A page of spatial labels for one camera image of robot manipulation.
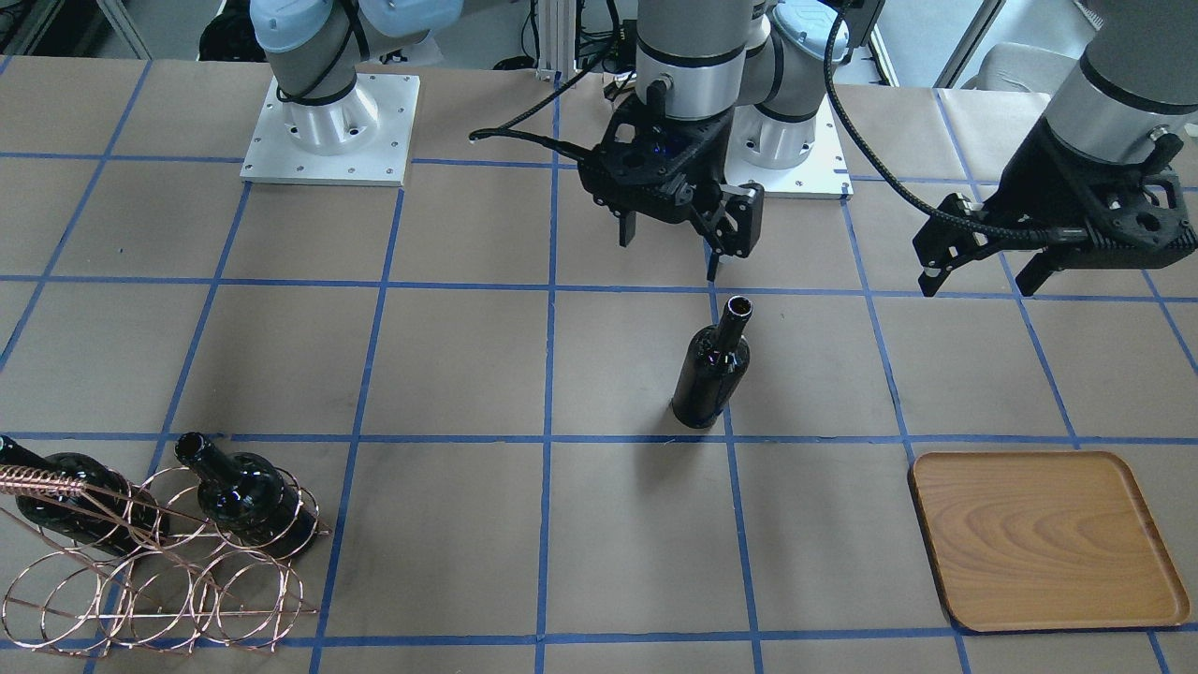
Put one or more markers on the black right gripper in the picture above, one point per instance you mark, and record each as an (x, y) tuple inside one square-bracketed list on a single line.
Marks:
[(738, 214)]

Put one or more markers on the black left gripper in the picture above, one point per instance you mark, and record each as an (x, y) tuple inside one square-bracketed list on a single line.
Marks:
[(1050, 180)]

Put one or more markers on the dark wine bottle carried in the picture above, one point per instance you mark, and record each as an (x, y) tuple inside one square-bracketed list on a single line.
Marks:
[(715, 361)]

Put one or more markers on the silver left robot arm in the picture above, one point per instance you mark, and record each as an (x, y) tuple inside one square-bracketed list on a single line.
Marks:
[(1135, 77)]

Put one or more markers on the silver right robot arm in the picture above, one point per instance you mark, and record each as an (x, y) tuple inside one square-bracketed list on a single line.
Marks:
[(689, 55)]

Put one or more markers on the wooden tray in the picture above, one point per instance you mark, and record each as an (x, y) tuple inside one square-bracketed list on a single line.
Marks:
[(1023, 541)]

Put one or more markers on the dark wine bottle front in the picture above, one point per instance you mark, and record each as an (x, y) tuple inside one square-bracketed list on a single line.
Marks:
[(247, 497)]

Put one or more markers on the dark wine bottle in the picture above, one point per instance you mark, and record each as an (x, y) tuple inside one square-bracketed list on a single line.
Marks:
[(247, 497), (113, 517)]

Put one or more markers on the dark wine bottle rear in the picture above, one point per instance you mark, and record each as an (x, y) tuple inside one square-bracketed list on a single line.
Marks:
[(113, 517)]

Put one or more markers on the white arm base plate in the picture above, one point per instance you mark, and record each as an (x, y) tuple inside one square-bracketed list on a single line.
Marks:
[(790, 160), (363, 139)]

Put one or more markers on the copper wire bottle basket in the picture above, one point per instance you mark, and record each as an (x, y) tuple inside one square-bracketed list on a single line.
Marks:
[(196, 586)]

